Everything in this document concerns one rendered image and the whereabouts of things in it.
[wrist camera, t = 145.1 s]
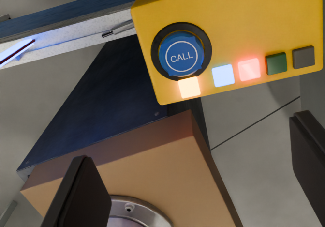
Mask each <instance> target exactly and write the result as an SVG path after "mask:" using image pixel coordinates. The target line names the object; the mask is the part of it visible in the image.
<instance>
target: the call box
mask: <svg viewBox="0 0 325 227"><path fill-rule="evenodd" d="M130 13H131V17H132V20H133V24H134V27H135V30H136V33H137V37H138V40H139V43H140V46H141V49H142V53H143V56H144V59H145V62H146V66H147V69H148V73H149V76H150V79H151V83H152V85H153V89H154V92H155V95H156V98H157V102H158V103H159V104H160V105H166V104H170V103H175V102H179V101H184V100H188V99H193V98H197V97H202V96H206V95H211V94H215V93H219V92H224V91H230V90H234V89H239V88H243V87H247V86H252V85H257V84H261V83H266V82H270V81H274V80H279V79H283V78H288V77H292V76H298V75H302V74H307V73H311V72H316V71H320V70H322V68H323V0H136V1H135V2H134V4H133V5H132V7H131V10H130ZM177 31H186V32H190V33H192V34H193V35H195V36H196V37H197V38H198V39H199V40H200V42H201V44H202V46H203V50H204V60H203V63H202V65H201V67H202V68H201V69H198V70H197V71H196V72H195V73H193V74H191V75H189V76H184V77H178V76H169V74H168V73H167V72H166V71H165V70H164V69H163V67H162V66H161V63H160V60H159V50H160V46H161V43H162V42H163V40H164V39H165V38H166V37H167V36H168V35H170V34H171V33H174V32H177ZM311 45H312V46H314V52H315V65H313V66H309V67H304V68H300V69H294V68H293V57H292V50H294V49H298V48H302V47H307V46H311ZM281 52H285V53H286V58H287V71H286V72H282V73H278V74H273V75H267V73H266V64H265V56H268V55H273V54H277V53H281ZM252 59H258V60H259V67H260V75H261V76H260V77H259V78H255V79H250V80H246V81H241V79H240V75H239V68H238V63H239V62H242V61H247V60H252ZM229 64H230V65H231V66H232V69H233V75H234V83H233V84H228V85H224V86H219V87H216V86H215V83H214V78H213V73H212V69H213V68H217V67H221V66H225V65H229ZM191 77H197V80H198V85H199V89H200V95H196V96H191V97H187V98H182V96H181V92H180V88H179V84H178V81H180V80H183V79H187V78H191Z"/></svg>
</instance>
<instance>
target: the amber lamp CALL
mask: <svg viewBox="0 0 325 227"><path fill-rule="evenodd" d="M178 84H179V88H180V92H181V96H182V98H187V97H191V96H196V95H200V89H199V85H198V80H197V77H191V78H187V79H183V80H180V81H178Z"/></svg>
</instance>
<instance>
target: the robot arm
mask: <svg viewBox="0 0 325 227"><path fill-rule="evenodd" d="M289 128H290V141H291V154H292V167H293V171H294V174H295V176H296V178H297V180H298V182H299V184H300V186H301V188H302V189H303V191H304V193H305V195H306V197H307V199H308V201H309V203H310V204H311V206H312V208H313V210H314V212H315V214H316V216H317V218H318V219H319V221H320V223H321V225H322V227H325V129H324V128H323V127H322V125H321V124H320V123H319V122H318V121H317V120H316V118H315V117H314V116H313V115H312V114H311V112H310V111H309V110H305V111H300V112H295V113H293V117H289ZM40 227H174V224H173V223H172V222H171V220H170V219H169V217H168V216H167V215H166V214H165V213H164V212H162V211H161V210H159V209H158V208H157V207H155V206H153V205H151V204H149V203H147V202H145V201H142V200H139V199H136V198H133V197H127V196H110V195H109V193H108V191H107V189H106V187H105V185H104V182H103V180H102V178H101V176H100V174H99V172H98V170H97V168H96V166H95V163H94V161H93V159H92V158H91V157H88V156H87V155H81V156H76V157H73V158H72V160H71V162H70V164H69V166H68V169H67V171H66V173H65V175H64V177H63V179H62V181H61V183H60V185H59V188H58V190H57V192H56V194H55V196H54V198H53V200H52V202H51V205H50V207H49V209H48V211H47V213H46V215H45V217H44V219H43V221H42V224H41V226H40Z"/></svg>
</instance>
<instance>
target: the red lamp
mask: <svg viewBox="0 0 325 227"><path fill-rule="evenodd" d="M238 68H239V75H240V79H241V81H246V80H250V79H255V78H259V77H260V76H261V75H260V67H259V60H258V59H252V60H247V61H242V62H239V63H238Z"/></svg>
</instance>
